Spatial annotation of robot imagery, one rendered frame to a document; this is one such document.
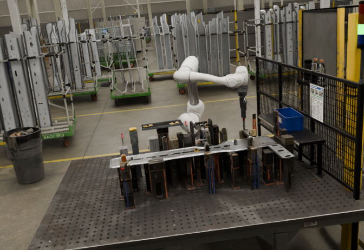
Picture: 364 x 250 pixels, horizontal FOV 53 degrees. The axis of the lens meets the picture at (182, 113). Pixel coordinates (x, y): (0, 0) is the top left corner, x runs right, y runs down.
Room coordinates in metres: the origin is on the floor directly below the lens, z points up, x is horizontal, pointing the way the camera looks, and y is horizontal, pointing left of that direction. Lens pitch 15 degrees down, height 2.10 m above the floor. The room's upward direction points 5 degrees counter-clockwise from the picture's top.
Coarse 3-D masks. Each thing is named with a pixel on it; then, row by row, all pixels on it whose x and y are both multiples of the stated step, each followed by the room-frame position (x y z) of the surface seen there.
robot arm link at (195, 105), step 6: (186, 60) 3.41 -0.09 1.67; (192, 60) 3.41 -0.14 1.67; (192, 66) 3.36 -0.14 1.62; (192, 84) 3.50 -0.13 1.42; (192, 90) 3.54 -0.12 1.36; (192, 96) 3.58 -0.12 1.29; (198, 96) 3.65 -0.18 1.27; (192, 102) 3.63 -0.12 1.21; (198, 102) 3.66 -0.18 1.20; (192, 108) 3.64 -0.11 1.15; (198, 108) 3.65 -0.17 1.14; (198, 114) 3.65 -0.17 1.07
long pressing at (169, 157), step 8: (264, 136) 3.01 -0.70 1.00; (224, 144) 2.91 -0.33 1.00; (232, 144) 2.89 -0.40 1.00; (240, 144) 2.87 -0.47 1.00; (256, 144) 2.84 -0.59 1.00; (264, 144) 2.82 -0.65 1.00; (160, 152) 2.86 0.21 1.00; (168, 152) 2.85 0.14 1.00; (176, 152) 2.83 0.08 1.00; (192, 152) 2.80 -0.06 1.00; (200, 152) 2.78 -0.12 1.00; (216, 152) 2.77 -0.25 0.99; (112, 160) 2.78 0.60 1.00; (120, 160) 2.76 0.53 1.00; (136, 160) 2.73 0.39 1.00; (144, 160) 2.72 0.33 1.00
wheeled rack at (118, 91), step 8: (104, 40) 8.83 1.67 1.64; (112, 40) 9.19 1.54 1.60; (120, 40) 8.87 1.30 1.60; (128, 40) 8.92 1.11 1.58; (144, 48) 8.95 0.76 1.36; (112, 56) 10.66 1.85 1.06; (144, 56) 10.75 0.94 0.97; (112, 72) 9.51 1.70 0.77; (112, 80) 9.20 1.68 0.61; (144, 80) 10.71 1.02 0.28; (112, 88) 8.91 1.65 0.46; (120, 88) 9.76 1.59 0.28; (128, 88) 9.66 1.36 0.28; (136, 88) 9.55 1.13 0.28; (144, 88) 9.46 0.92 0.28; (112, 96) 8.83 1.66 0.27; (120, 96) 8.85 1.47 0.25; (128, 96) 8.87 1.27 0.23
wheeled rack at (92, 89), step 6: (78, 36) 10.59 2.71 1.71; (90, 36) 10.63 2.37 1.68; (66, 42) 9.97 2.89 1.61; (72, 42) 9.97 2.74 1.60; (90, 54) 9.72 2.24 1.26; (90, 60) 9.72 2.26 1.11; (60, 66) 10.47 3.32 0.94; (96, 78) 10.52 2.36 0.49; (96, 84) 10.34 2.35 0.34; (72, 90) 9.75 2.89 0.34; (78, 90) 9.97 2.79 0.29; (84, 90) 9.76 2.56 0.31; (90, 90) 9.78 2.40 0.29; (96, 90) 9.79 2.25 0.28; (48, 96) 9.56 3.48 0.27; (54, 96) 9.55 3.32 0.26; (60, 96) 9.57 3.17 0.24; (66, 96) 9.59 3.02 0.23; (72, 96) 9.62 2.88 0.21
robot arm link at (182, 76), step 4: (180, 68) 3.35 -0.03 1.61; (184, 68) 3.32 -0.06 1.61; (188, 68) 3.32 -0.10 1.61; (176, 72) 3.33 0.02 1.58; (180, 72) 3.30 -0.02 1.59; (184, 72) 3.28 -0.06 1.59; (188, 72) 3.26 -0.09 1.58; (176, 76) 3.30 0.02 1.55; (180, 76) 3.27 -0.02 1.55; (184, 76) 3.25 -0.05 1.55; (188, 76) 3.23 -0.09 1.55; (176, 80) 3.32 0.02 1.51; (180, 80) 3.28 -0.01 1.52; (184, 80) 3.25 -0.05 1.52; (188, 80) 3.24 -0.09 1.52
